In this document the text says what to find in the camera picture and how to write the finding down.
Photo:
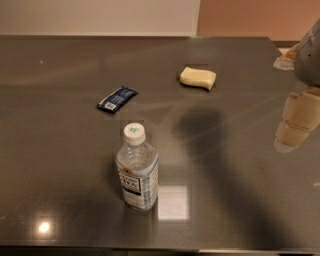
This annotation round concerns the yellow sponge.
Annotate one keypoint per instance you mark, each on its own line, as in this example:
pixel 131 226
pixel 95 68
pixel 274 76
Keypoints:
pixel 198 78

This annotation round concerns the grey-white gripper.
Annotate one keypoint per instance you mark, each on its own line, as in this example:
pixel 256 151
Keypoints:
pixel 308 63

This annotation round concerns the clear plastic water bottle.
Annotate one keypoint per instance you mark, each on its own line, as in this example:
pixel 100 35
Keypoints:
pixel 137 166

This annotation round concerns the dark blue snack packet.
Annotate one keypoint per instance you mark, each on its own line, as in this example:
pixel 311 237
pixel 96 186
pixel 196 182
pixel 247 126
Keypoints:
pixel 113 102

